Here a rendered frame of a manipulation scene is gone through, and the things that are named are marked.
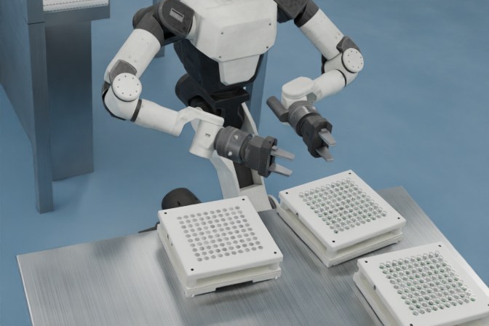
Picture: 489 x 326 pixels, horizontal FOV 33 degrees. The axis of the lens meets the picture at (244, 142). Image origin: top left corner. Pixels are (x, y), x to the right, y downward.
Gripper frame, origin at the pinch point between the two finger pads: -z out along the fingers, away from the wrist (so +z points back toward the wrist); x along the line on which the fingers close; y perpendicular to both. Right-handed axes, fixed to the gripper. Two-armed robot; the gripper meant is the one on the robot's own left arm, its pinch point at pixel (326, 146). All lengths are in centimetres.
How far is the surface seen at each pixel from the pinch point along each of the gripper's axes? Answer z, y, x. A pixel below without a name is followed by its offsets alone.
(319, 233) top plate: -26.8, 14.9, 5.7
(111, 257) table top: -13, 65, 13
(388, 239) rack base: -29.6, -4.7, 10.3
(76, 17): 123, 42, 17
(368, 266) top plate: -41.3, 9.0, 5.6
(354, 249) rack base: -30.7, 6.2, 10.2
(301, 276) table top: -33.0, 22.0, 12.8
